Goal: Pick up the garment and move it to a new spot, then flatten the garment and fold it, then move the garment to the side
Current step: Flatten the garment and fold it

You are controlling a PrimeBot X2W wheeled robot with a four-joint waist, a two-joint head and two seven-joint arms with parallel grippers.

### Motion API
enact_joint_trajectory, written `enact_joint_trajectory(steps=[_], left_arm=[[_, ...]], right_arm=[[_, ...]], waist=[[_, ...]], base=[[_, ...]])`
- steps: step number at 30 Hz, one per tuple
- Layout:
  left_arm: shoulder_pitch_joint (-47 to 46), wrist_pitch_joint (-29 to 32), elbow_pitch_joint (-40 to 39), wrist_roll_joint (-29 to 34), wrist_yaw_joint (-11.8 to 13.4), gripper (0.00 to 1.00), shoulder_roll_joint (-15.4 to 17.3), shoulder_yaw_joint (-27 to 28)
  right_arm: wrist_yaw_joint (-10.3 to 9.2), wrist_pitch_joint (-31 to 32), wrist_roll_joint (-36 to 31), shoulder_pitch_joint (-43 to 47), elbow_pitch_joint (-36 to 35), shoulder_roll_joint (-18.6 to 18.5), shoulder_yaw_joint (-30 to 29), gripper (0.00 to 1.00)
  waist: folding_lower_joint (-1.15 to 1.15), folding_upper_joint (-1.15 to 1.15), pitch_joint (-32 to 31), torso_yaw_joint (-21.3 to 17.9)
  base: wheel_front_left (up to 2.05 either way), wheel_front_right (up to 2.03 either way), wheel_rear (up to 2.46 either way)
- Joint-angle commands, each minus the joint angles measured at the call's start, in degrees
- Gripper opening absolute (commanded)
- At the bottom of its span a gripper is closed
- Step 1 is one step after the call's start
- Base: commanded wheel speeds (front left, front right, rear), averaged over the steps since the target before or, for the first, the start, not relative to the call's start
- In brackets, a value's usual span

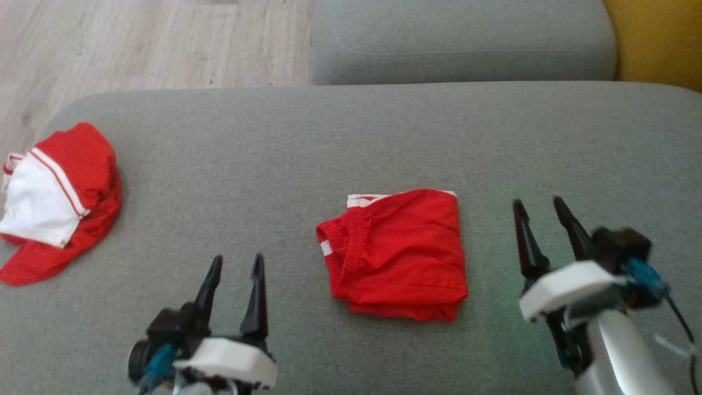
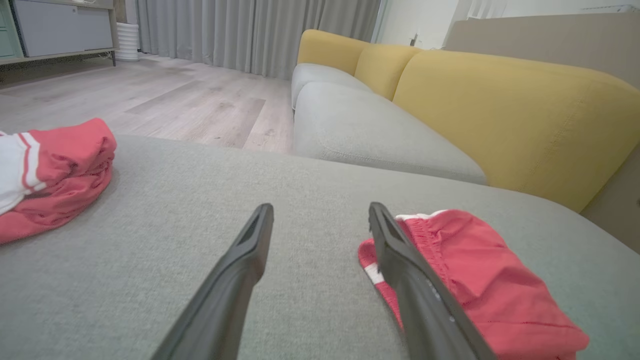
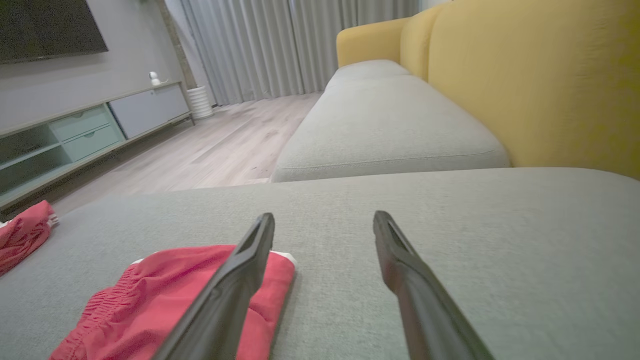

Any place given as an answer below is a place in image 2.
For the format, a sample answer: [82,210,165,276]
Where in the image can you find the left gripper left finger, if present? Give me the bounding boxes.
[150,202,275,360]

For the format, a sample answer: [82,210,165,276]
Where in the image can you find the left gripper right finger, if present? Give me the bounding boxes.
[368,201,499,360]

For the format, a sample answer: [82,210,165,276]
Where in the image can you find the red shorts white trim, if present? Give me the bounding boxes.
[358,209,591,360]

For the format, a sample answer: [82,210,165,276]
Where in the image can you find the red basketball jersey white sleeves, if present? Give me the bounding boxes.
[0,118,118,246]

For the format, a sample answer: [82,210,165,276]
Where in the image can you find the large grey sofa ottoman cushion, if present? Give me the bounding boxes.
[0,134,640,360]

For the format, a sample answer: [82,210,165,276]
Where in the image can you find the grey sofa seat cushion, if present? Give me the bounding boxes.
[293,81,489,186]
[291,63,374,111]

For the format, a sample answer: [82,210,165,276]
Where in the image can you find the yellow sofa back cushion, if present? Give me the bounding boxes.
[354,44,424,101]
[392,50,640,214]
[298,29,371,77]

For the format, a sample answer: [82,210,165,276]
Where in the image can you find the grey curtain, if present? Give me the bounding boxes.
[137,0,384,81]

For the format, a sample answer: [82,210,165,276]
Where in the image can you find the white ribbed cylindrical appliance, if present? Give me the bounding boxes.
[116,22,141,62]

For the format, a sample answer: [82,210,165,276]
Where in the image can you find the pale green TV cabinet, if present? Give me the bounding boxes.
[0,0,119,69]

